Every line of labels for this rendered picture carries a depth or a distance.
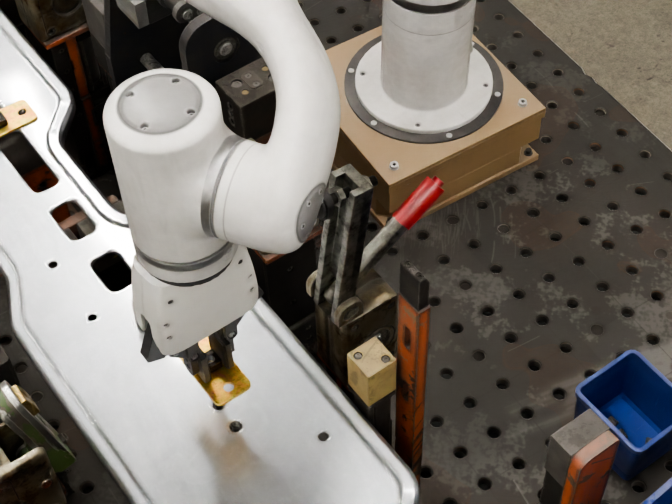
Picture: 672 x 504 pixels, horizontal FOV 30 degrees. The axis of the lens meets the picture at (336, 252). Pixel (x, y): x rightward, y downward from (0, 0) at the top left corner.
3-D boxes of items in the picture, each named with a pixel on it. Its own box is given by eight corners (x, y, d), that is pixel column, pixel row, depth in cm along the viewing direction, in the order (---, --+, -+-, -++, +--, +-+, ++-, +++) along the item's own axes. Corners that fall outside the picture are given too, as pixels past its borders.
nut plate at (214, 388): (169, 346, 117) (167, 338, 116) (203, 325, 118) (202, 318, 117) (218, 408, 112) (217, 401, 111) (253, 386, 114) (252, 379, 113)
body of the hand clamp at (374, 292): (321, 460, 150) (309, 287, 123) (367, 430, 153) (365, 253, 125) (351, 496, 147) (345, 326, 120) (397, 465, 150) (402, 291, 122)
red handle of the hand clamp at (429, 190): (310, 284, 121) (421, 162, 119) (321, 290, 123) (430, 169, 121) (336, 313, 119) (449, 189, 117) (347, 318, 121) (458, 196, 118)
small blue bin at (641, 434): (562, 427, 152) (571, 388, 145) (621, 385, 156) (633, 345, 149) (625, 492, 147) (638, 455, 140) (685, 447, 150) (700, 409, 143)
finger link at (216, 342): (231, 288, 112) (238, 331, 117) (201, 306, 111) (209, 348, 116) (251, 311, 110) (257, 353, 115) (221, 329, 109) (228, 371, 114)
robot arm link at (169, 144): (263, 201, 100) (160, 170, 102) (250, 81, 89) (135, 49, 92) (217, 280, 95) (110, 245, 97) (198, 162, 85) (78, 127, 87)
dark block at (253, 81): (246, 311, 164) (213, 79, 131) (290, 285, 166) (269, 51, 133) (268, 336, 162) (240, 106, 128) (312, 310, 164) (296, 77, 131)
